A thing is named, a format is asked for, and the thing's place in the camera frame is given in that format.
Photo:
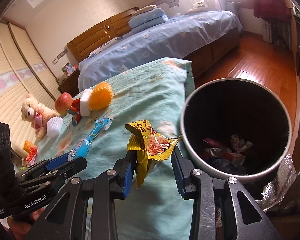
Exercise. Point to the floral teal bed sheet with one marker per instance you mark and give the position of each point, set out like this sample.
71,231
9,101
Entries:
144,113

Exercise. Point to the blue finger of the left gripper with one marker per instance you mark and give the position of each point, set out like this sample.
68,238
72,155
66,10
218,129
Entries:
56,162

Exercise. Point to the red yellow apple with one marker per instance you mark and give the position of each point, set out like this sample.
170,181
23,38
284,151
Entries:
63,103

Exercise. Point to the white foam fruit net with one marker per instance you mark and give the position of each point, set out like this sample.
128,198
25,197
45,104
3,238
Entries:
53,127

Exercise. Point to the white foam block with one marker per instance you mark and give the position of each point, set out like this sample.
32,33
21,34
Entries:
84,102

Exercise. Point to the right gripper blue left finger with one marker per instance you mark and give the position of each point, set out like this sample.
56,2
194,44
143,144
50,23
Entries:
124,175

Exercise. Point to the cream teddy bear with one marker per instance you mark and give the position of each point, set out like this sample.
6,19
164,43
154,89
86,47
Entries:
37,114

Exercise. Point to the folded blue blanket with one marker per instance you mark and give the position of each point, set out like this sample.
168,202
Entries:
147,19

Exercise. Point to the white baby crib rail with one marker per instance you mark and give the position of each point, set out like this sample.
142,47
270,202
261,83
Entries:
174,8

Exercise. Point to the red blue snack bag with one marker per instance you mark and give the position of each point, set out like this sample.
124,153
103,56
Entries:
74,110

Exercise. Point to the yellow snack wrapper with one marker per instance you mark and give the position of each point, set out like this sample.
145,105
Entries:
151,147

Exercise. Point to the dark red hanging clothes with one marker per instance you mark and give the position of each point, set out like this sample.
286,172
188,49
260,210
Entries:
269,10

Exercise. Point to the orange red plastic flower wrap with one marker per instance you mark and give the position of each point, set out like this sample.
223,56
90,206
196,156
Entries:
32,151

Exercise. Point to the picture frame on nightstand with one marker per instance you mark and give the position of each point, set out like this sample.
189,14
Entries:
69,69

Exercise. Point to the left hand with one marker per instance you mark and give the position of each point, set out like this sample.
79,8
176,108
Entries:
19,229

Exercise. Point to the wooden headboard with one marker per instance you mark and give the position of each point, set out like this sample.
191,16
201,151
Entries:
115,26

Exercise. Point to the blue toothbrush package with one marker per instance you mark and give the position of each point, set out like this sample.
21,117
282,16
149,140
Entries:
83,146

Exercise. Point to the blue bed cover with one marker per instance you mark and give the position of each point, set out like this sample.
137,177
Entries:
177,38

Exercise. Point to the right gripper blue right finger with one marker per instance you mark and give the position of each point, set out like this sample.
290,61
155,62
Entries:
182,169

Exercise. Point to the dark wooden nightstand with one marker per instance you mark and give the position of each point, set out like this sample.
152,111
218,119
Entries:
70,84

